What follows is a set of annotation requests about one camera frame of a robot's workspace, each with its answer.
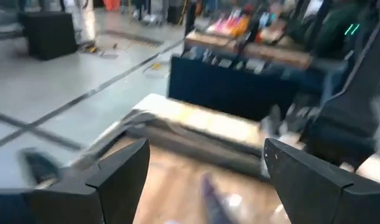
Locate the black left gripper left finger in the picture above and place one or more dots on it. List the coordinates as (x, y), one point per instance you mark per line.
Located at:
(109, 196)

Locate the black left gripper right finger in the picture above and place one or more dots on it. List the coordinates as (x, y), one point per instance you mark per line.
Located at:
(314, 196)

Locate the purple eggplant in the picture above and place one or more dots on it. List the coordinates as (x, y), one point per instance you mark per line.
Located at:
(214, 202)

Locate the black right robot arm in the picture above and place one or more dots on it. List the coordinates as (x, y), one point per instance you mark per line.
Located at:
(345, 124)

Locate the wooden display table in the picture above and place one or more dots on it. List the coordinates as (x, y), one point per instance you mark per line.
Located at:
(270, 53)

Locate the black box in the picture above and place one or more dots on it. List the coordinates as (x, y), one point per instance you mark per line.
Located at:
(49, 34)

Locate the person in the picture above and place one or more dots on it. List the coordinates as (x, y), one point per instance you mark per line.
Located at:
(84, 21)

